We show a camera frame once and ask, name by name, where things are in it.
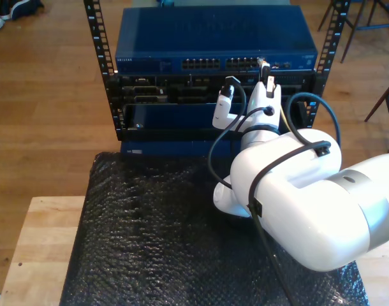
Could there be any black bubble wrap mat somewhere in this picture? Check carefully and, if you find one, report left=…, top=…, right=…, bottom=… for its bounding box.
left=59, top=151, right=369, bottom=306

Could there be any dark sneaker white sole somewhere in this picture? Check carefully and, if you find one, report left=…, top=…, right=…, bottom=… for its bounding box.
left=9, top=0, right=45, bottom=20
left=0, top=0, right=13, bottom=20

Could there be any blue network switch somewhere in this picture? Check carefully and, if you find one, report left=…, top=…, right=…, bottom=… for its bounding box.
left=114, top=4, right=319, bottom=76

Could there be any black rack shelf tray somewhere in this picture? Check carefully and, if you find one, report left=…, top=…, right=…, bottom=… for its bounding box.
left=122, top=102, right=310, bottom=142

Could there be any black rack server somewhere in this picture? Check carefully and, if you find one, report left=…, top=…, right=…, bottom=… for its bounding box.
left=117, top=73, right=315, bottom=106

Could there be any yellow network cable clear plug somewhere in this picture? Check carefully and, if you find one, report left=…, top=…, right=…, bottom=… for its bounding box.
left=257, top=56, right=293, bottom=132

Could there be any black rack frame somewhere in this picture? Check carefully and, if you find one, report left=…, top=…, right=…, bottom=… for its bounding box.
left=82, top=0, right=351, bottom=143

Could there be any black camera cable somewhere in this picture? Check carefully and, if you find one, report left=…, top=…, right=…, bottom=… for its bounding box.
left=224, top=76, right=248, bottom=131

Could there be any long black hanging cable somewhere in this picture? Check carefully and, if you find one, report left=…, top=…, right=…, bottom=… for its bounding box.
left=248, top=91, right=342, bottom=306

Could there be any dark metal chair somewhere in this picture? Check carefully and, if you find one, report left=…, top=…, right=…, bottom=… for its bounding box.
left=317, top=0, right=334, bottom=33
left=364, top=75, right=389, bottom=154

